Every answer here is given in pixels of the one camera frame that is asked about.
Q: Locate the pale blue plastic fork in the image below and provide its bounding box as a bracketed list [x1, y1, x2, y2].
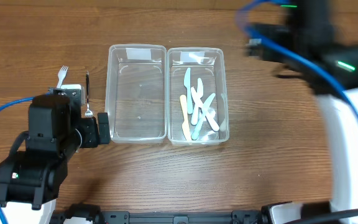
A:
[56, 65, 68, 89]

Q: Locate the clear plastic container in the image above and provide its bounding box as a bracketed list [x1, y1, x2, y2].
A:
[165, 47, 229, 146]
[104, 44, 167, 144]

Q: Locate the left clear plastic container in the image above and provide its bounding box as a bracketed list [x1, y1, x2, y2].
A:
[104, 44, 167, 144]

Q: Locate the teal plastic knife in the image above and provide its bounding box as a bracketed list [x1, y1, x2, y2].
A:
[191, 93, 216, 140]

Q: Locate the right clear plastic container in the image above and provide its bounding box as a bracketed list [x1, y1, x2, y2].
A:
[165, 47, 229, 146]

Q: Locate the yellow plastic knife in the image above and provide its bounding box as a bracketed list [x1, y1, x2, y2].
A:
[180, 95, 191, 141]

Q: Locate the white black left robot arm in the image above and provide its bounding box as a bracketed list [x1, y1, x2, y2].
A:
[0, 94, 110, 223]

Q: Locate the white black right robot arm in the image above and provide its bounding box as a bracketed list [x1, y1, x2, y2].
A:
[236, 1, 358, 223]

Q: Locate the black thick cable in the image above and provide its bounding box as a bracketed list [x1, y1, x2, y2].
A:
[287, 205, 358, 224]

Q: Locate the light blue plastic knife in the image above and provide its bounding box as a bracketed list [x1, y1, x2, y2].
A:
[183, 68, 193, 114]

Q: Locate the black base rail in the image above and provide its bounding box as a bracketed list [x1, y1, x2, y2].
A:
[50, 203, 301, 224]

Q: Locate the black handled metal fork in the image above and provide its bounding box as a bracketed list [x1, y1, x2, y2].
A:
[85, 71, 93, 118]

